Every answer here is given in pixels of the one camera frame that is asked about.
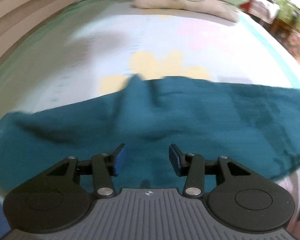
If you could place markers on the green patterned storage box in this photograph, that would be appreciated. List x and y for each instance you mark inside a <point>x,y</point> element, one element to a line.
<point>288,13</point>

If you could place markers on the wooden side table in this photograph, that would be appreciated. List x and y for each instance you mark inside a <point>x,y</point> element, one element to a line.
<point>286,35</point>

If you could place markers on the teal pants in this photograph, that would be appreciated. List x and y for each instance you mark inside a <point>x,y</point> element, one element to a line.
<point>258,126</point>

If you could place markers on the floral light blue bedsheet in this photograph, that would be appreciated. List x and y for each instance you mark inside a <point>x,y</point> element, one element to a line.
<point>93,49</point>

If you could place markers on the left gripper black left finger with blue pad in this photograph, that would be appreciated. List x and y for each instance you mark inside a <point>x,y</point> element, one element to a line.
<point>63,194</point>

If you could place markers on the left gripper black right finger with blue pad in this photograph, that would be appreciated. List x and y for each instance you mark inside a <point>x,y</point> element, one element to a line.
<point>234,195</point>

